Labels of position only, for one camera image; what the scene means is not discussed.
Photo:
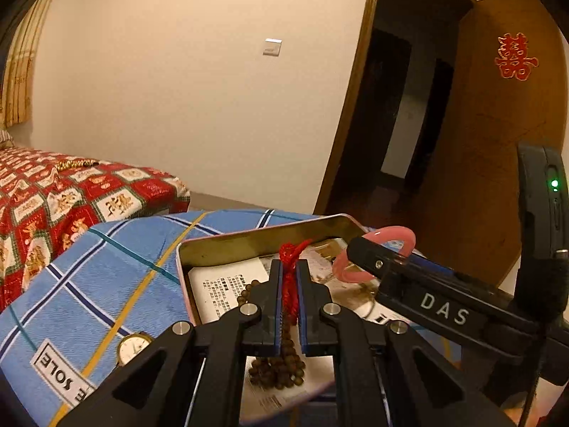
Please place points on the yellow curtain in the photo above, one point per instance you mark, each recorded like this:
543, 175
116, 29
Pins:
20, 75

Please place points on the pink bangle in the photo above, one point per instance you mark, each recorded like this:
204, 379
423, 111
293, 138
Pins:
393, 233

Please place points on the white light switch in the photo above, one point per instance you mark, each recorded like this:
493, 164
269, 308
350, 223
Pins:
272, 47

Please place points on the pink tin box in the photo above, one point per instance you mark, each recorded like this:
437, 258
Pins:
249, 244

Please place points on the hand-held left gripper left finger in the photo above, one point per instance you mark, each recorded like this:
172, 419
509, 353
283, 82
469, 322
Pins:
278, 287

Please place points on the wooden door frame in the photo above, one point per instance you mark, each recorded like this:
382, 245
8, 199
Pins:
351, 98

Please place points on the red patterned blanket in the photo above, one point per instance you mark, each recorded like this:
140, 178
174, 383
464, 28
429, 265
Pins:
44, 204

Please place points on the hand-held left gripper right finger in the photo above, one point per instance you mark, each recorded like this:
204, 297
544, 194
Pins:
303, 293

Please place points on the red paper door decoration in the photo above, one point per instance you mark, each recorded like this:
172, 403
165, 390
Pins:
515, 57

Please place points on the blue plaid blanket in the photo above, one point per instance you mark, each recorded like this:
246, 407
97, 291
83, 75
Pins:
111, 267

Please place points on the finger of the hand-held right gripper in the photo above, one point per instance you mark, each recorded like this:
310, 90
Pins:
433, 264
444, 309

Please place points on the wooden door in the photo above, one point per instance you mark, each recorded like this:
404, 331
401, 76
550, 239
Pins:
480, 142

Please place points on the striped pillow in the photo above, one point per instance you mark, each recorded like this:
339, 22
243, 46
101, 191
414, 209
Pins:
4, 137

